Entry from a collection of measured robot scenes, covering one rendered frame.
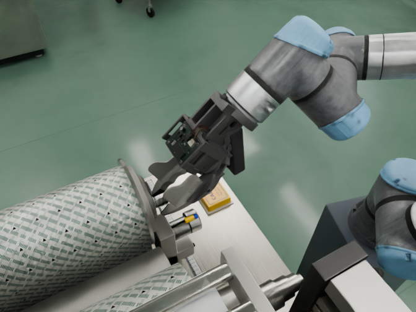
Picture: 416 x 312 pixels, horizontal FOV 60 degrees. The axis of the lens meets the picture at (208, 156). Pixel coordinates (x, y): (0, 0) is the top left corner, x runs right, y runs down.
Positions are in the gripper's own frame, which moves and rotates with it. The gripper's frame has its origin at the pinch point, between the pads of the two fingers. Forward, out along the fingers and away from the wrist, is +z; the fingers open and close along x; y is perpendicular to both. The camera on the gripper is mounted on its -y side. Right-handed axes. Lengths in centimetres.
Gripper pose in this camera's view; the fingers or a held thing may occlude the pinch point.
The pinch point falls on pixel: (164, 200)
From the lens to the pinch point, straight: 61.4
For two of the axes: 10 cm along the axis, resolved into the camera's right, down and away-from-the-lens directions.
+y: -5.7, -2.9, -7.7
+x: 4.7, 6.5, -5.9
